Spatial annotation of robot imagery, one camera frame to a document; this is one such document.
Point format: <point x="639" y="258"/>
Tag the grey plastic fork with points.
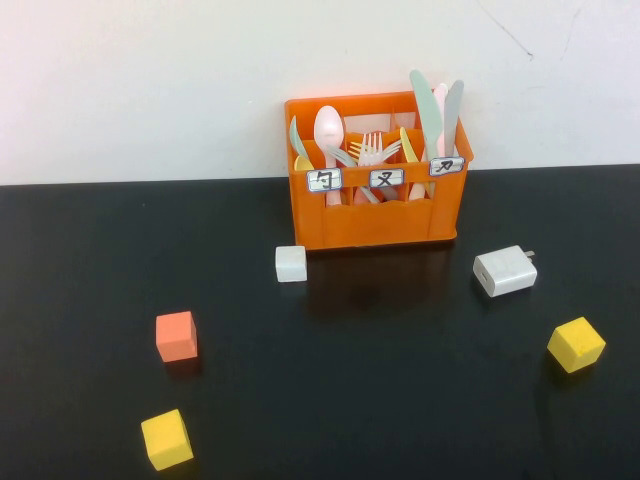
<point x="345" y="157"/>
<point x="392" y="150"/>

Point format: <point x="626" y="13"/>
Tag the pale green plastic knife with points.
<point x="425" y="110"/>

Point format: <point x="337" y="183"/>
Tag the yellow plastic knife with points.
<point x="409" y="147"/>

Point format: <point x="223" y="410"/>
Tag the yellow plastic fork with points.
<point x="355" y="148"/>

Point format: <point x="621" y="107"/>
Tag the paper label spoon character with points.
<point x="325" y="180"/>

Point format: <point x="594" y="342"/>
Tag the orange plastic cutlery holder crate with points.
<point x="375" y="225"/>

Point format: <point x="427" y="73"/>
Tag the yellow plastic spoon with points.
<point x="302" y="163"/>

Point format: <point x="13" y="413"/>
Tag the yellow foam cube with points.
<point x="167" y="440"/>
<point x="575" y="345"/>

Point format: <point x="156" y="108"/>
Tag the pink plastic spoon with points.
<point x="328" y="127"/>

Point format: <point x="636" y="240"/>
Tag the white USB wall charger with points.
<point x="505" y="272"/>

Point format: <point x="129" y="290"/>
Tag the white plastic fork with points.
<point x="370" y="157"/>

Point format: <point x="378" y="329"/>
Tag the paper label knife character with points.
<point x="447" y="166"/>

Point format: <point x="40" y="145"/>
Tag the pink plastic knife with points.
<point x="442" y="100"/>

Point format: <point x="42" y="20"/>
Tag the grey plastic knife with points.
<point x="454" y="115"/>

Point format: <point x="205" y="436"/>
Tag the white foam cube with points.
<point x="291" y="265"/>

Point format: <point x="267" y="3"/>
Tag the paper label fork character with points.
<point x="387" y="178"/>

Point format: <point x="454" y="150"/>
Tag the green plastic spoon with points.
<point x="295" y="137"/>

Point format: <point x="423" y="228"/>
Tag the orange foam cube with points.
<point x="176" y="337"/>

